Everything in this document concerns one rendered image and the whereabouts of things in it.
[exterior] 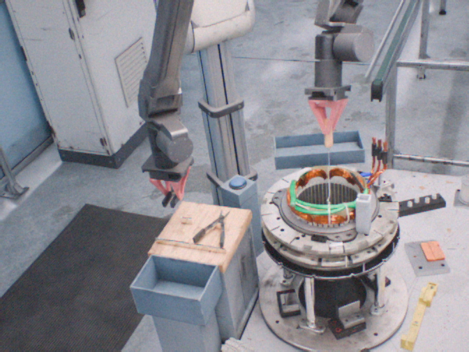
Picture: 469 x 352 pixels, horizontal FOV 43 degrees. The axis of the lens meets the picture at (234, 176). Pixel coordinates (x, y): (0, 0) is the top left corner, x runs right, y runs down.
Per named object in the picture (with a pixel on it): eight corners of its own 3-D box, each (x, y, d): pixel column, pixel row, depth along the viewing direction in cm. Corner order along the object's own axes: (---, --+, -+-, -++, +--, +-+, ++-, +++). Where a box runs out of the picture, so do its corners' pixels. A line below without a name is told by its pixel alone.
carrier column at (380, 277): (383, 311, 150) (384, 249, 138) (373, 309, 151) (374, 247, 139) (384, 304, 151) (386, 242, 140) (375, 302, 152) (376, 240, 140)
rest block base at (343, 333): (327, 325, 148) (327, 320, 147) (356, 314, 150) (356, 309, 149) (337, 340, 144) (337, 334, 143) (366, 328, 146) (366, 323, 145)
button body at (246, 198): (264, 251, 176) (255, 181, 162) (248, 264, 172) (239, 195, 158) (246, 242, 180) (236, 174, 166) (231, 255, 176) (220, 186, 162)
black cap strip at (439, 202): (445, 207, 182) (446, 201, 181) (399, 217, 181) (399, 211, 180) (438, 198, 186) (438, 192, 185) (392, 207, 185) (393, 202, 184)
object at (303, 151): (359, 206, 187) (359, 128, 171) (364, 228, 179) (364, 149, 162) (280, 212, 190) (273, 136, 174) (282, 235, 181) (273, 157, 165)
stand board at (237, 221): (224, 273, 133) (222, 265, 132) (149, 260, 140) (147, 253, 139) (252, 217, 148) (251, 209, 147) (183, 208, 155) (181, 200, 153)
